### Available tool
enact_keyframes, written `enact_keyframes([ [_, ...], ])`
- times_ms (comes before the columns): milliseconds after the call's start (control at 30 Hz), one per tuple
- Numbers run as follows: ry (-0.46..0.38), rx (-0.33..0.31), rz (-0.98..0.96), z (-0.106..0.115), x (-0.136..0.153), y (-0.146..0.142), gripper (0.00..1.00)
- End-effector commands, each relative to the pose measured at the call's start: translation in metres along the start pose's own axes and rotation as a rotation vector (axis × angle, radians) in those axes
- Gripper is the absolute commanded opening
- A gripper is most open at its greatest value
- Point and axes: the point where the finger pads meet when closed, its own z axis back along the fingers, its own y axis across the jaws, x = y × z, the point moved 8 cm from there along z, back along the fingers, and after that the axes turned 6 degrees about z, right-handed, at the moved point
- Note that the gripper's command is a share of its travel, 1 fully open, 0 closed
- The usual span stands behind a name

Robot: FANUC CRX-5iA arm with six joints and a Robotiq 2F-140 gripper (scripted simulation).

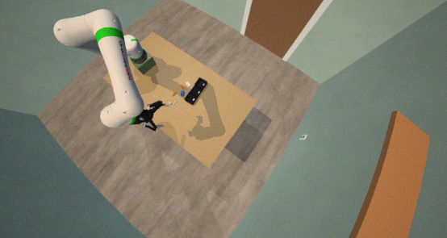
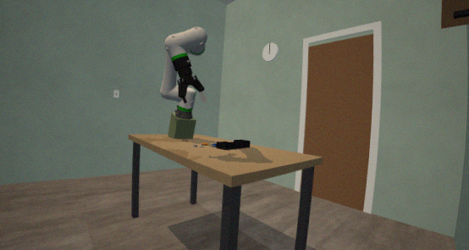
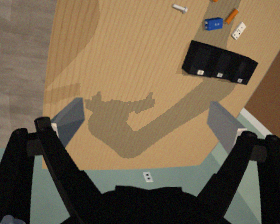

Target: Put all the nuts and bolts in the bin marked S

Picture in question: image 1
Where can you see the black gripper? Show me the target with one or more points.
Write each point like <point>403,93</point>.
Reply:
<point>148,115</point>

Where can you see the black rack of bins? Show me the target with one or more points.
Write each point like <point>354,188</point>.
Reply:
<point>196,91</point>

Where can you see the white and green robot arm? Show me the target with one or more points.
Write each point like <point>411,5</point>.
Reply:
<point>78,32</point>

